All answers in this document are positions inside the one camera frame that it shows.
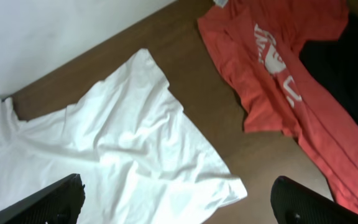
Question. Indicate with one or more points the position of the black garment at right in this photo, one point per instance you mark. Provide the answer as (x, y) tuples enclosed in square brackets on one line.
[(334, 65)]

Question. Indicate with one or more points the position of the red printed t-shirt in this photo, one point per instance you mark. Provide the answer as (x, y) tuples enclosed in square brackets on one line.
[(255, 47)]

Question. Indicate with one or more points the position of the white printed t-shirt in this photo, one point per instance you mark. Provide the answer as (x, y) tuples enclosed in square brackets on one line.
[(139, 156)]

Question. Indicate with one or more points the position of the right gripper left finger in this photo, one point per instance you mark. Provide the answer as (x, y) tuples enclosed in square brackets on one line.
[(59, 203)]

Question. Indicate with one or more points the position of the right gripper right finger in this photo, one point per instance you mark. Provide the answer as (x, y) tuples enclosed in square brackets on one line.
[(293, 203)]

